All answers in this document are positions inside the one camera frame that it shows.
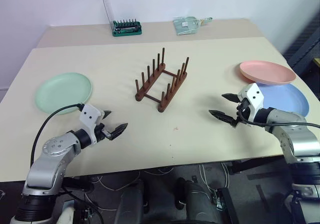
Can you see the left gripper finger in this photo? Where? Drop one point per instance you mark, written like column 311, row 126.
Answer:
column 118, row 131
column 107, row 113

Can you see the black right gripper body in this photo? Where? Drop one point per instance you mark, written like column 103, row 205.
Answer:
column 243, row 109

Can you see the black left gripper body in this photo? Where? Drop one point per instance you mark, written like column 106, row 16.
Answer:
column 101, row 131

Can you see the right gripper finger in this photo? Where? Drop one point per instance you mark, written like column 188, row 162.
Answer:
column 221, row 115
column 233, row 97

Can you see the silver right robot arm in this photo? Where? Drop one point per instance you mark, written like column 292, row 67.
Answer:
column 300, row 139

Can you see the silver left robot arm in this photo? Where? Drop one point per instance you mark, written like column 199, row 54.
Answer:
column 47, row 164

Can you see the wooden dish rack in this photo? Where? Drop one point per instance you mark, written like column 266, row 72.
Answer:
column 150, row 82

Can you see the pink plastic plate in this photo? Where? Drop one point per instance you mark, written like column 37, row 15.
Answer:
column 267, row 71

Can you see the blue plastic plate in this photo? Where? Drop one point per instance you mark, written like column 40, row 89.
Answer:
column 287, row 99

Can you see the green plastic plate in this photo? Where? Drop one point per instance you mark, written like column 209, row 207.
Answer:
column 62, row 91

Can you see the dark rounded shape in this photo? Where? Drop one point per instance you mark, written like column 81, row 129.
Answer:
column 131, row 201
column 197, row 201

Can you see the pale green dustpan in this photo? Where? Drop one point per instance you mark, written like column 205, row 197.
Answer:
column 186, row 25

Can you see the green screwdriver bit case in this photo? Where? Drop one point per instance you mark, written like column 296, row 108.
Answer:
column 126, row 29

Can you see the black ribbed chair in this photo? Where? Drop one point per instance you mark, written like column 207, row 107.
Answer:
column 306, row 44

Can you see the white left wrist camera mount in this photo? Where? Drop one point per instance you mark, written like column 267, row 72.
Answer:
column 90, row 114

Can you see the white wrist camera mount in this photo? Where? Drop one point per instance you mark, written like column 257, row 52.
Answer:
column 90, row 114
column 253, row 95

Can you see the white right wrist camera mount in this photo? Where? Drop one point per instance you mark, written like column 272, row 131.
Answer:
column 253, row 95

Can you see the black table frame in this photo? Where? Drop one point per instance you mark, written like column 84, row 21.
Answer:
column 255, row 166

